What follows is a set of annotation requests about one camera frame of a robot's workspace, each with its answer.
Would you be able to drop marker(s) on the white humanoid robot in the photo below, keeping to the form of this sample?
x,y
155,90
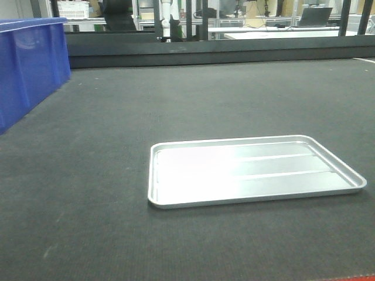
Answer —
x,y
169,17

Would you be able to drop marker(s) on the blue plastic crate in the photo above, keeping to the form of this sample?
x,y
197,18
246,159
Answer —
x,y
34,64

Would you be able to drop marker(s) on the silver metal tray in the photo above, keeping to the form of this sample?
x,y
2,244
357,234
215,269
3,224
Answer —
x,y
241,170

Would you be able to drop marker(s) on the grey laptop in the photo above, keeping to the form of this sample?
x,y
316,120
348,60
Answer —
x,y
314,17

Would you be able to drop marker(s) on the white plastic basket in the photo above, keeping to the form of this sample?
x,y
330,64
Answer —
x,y
73,9

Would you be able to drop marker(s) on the black conveyor side rail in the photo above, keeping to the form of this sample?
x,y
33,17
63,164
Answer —
x,y
103,49

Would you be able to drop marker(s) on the white table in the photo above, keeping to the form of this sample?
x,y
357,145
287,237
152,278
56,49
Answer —
x,y
281,34

